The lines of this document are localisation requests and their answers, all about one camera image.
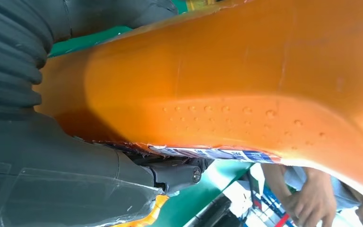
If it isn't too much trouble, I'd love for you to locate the person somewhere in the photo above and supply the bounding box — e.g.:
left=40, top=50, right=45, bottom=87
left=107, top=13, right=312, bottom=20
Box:
left=261, top=164, right=363, bottom=227

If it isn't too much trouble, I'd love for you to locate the yellow plastic sheet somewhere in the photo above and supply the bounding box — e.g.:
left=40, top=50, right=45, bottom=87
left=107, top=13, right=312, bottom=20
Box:
left=112, top=0, right=232, bottom=227

